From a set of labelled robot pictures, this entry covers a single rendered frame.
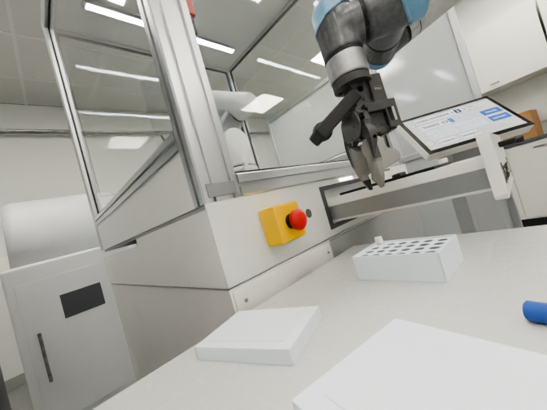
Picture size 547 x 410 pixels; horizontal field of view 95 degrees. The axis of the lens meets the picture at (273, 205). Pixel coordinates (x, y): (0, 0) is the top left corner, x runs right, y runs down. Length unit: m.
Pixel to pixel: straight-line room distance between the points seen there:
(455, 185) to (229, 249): 0.42
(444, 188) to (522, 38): 3.57
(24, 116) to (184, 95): 3.54
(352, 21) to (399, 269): 0.43
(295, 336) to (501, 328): 0.17
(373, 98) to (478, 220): 1.25
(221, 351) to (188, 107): 0.38
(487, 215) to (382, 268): 1.35
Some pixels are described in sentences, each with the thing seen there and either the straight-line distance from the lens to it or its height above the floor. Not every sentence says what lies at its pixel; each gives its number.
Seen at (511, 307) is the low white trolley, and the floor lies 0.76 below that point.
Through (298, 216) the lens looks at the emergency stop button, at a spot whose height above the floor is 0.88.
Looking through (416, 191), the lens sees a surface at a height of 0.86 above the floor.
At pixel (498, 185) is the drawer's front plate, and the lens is 0.54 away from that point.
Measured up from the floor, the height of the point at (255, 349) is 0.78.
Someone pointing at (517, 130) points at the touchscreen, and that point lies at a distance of 1.73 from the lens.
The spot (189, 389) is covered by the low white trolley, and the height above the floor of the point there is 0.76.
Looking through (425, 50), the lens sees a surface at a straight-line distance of 2.51.
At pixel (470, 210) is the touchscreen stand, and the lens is 1.68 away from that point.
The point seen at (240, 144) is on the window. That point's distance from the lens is 0.53.
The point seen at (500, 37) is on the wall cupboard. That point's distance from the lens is 4.11.
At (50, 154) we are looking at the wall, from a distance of 3.82.
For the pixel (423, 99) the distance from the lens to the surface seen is 2.44.
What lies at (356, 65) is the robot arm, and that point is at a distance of 0.53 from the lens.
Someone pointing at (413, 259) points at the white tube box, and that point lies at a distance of 0.38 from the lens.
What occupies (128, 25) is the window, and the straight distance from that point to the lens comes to 0.72.
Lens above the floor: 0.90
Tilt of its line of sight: 2 degrees up
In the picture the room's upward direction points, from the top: 16 degrees counter-clockwise
